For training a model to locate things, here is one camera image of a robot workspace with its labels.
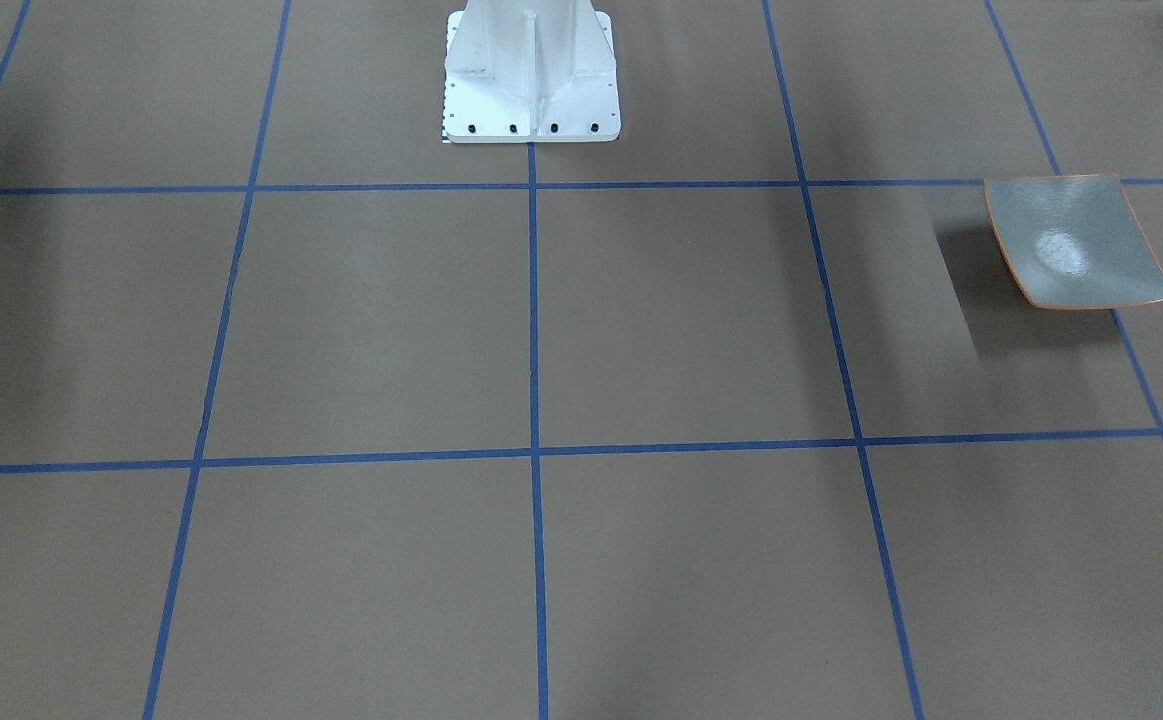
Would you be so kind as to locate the grey square plate orange rim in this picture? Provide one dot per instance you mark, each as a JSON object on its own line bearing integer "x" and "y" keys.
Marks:
{"x": 1073, "y": 243}

